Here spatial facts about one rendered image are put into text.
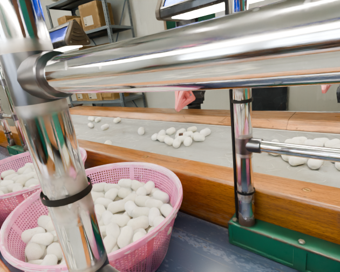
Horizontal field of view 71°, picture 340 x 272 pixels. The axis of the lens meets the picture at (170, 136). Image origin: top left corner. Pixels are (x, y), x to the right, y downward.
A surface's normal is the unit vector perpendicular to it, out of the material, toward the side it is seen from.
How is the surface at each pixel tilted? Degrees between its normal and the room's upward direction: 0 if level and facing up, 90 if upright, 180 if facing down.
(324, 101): 89
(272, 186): 0
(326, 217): 90
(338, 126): 45
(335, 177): 0
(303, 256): 90
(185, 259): 0
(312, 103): 90
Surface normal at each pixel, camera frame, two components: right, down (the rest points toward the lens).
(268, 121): -0.53, -0.44
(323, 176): -0.13, -0.94
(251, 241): -0.62, 0.31
